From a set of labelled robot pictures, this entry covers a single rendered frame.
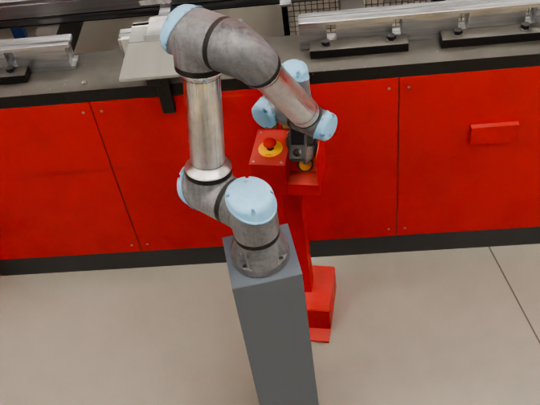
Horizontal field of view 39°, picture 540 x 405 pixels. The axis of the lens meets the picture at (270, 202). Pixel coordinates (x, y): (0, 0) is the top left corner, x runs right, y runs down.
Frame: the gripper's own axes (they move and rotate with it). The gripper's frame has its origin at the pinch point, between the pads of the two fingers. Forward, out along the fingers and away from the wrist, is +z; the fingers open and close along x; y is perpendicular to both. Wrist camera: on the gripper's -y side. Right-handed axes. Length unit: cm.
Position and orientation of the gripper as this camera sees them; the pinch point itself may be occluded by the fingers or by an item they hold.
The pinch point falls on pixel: (304, 162)
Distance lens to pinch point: 224.4
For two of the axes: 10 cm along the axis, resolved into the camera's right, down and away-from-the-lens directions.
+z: 1.3, 6.3, 7.7
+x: -9.8, -0.4, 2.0
